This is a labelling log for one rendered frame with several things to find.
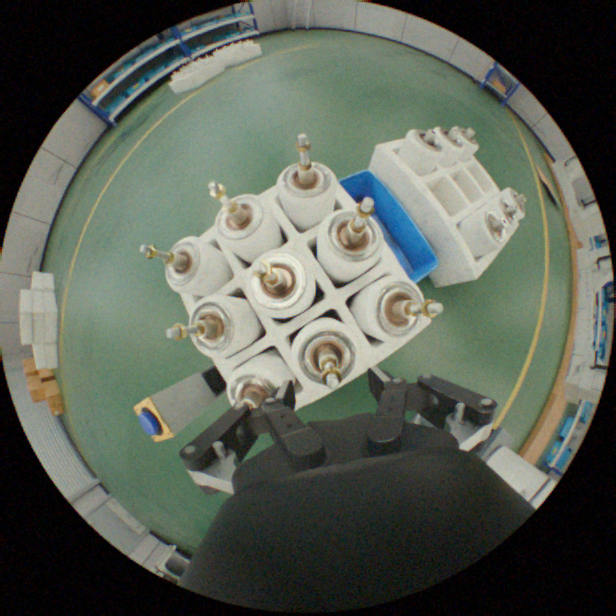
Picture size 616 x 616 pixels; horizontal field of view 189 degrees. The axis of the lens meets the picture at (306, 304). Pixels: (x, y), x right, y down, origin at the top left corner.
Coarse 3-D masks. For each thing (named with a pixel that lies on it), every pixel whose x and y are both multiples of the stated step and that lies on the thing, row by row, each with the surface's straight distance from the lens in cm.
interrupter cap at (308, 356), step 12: (312, 336) 24; (324, 336) 24; (336, 336) 24; (300, 348) 24; (312, 348) 24; (324, 348) 24; (336, 348) 25; (348, 348) 24; (300, 360) 24; (312, 360) 25; (348, 360) 25; (312, 372) 25; (348, 372) 25
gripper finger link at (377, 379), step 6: (372, 372) 15; (378, 372) 14; (372, 378) 15; (378, 378) 13; (384, 378) 13; (372, 384) 15; (378, 384) 14; (384, 384) 13; (372, 390) 16; (378, 390) 14; (378, 396) 14; (378, 402) 14
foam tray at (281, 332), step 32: (288, 224) 35; (320, 224) 35; (384, 256) 35; (224, 288) 35; (320, 288) 35; (352, 288) 32; (288, 320) 43; (352, 320) 32; (256, 352) 33; (288, 352) 32; (384, 352) 34
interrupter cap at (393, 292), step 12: (384, 288) 25; (396, 288) 26; (408, 288) 27; (384, 300) 25; (396, 300) 26; (420, 300) 28; (384, 312) 25; (384, 324) 25; (396, 324) 26; (408, 324) 27; (396, 336) 26
